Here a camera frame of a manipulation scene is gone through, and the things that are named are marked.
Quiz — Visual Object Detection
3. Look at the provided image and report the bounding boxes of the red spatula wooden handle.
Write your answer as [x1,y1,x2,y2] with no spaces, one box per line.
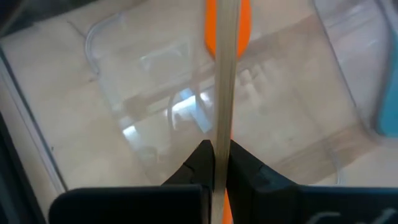
[211,0,242,224]

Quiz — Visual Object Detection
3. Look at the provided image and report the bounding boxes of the orange silicone spoon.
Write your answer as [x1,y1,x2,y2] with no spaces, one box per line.
[203,0,253,224]

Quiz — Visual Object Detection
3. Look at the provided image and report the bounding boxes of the black aluminium table frame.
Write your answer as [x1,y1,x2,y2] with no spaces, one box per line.
[0,46,68,224]

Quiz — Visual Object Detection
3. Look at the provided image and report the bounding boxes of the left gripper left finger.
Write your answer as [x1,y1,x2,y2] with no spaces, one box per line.
[48,139,215,224]

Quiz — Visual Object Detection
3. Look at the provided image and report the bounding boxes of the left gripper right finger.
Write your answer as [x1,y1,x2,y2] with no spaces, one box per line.
[226,139,398,224]

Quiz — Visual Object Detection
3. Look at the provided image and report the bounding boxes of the clear plastic bin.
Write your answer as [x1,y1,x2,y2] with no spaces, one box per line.
[310,0,398,147]
[84,0,371,187]

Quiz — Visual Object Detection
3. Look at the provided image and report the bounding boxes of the black knife teal handle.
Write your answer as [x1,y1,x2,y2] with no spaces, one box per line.
[374,58,398,139]

